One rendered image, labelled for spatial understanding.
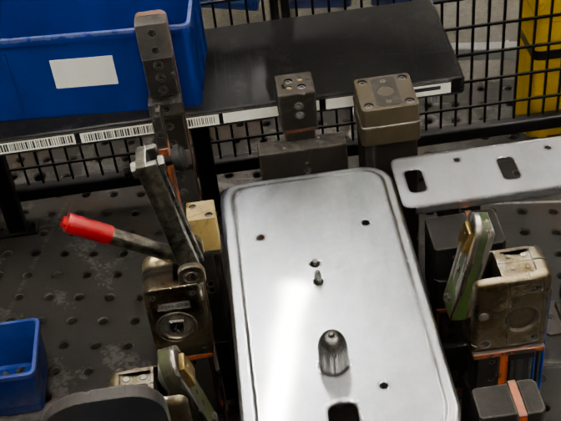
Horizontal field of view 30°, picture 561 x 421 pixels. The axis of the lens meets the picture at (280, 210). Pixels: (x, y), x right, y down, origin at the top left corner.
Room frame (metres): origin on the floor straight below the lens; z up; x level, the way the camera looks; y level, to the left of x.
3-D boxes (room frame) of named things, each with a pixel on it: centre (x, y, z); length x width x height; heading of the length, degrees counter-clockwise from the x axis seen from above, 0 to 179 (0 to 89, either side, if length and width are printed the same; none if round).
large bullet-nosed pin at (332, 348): (0.73, -0.04, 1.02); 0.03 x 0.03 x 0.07
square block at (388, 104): (1.13, -0.16, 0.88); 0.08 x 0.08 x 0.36; 1
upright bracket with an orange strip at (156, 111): (0.95, 0.12, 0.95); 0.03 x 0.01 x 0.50; 1
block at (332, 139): (1.12, -0.04, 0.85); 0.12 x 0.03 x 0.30; 91
